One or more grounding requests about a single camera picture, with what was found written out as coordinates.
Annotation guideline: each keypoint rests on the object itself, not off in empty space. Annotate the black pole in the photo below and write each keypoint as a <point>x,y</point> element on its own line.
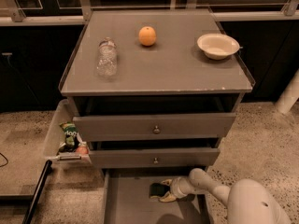
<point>39,187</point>

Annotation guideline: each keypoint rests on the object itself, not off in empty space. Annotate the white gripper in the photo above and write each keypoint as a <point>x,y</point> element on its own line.
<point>177,188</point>

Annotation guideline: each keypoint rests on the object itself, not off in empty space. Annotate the white paper bowl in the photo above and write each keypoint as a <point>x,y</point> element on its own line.
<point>217,46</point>

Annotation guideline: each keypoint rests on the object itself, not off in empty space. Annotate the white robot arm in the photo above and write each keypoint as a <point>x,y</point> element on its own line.
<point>256,176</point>

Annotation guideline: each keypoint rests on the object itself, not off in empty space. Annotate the clear plastic side bin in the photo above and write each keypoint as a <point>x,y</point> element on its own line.
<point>55,137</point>

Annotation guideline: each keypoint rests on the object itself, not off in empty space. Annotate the grey bottom drawer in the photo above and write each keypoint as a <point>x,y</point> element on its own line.
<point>127,199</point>

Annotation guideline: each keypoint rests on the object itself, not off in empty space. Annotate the grey top drawer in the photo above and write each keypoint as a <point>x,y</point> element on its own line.
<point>154,127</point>

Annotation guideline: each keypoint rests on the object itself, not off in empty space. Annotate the orange fruit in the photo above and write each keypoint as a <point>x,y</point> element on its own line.
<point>147,36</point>

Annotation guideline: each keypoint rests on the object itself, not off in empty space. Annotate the green chip bag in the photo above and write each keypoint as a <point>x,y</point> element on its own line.
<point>70,142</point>

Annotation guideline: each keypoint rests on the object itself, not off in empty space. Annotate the grey drawer cabinet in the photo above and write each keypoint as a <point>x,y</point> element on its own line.
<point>173,76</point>

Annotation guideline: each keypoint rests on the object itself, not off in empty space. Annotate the clear plastic water bottle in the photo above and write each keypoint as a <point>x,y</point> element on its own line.
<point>107,58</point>

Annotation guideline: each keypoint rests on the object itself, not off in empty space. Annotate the red apple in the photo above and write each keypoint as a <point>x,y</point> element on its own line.
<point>82,150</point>

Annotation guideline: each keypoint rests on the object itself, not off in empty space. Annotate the green yellow sponge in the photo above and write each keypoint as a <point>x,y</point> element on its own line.
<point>158,190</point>

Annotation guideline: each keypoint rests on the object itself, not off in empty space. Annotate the grey middle drawer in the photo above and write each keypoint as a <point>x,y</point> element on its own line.
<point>165,157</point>

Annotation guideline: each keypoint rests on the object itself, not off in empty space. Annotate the grey drawer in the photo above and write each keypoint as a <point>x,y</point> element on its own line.
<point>165,157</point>
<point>154,127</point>
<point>127,199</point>

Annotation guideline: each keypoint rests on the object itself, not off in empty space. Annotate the metal railing frame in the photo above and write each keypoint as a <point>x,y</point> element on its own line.
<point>50,12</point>

